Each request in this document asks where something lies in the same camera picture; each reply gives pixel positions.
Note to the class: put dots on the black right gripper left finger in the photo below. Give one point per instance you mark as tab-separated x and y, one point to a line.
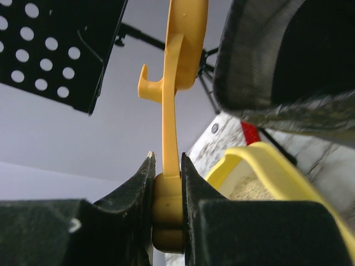
115	230

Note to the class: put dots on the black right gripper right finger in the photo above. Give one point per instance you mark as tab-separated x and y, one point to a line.
218	231

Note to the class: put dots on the yellow and grey litter box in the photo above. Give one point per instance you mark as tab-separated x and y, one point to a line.
277	174

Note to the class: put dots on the orange litter scoop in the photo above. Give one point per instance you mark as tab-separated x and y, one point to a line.
185	34

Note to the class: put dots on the cat litter granules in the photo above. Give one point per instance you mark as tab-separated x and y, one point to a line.
250	188

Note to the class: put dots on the grey mesh waste bin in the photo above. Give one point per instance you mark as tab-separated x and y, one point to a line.
289	66

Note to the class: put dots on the black music stand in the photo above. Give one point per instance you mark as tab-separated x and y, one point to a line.
69	98

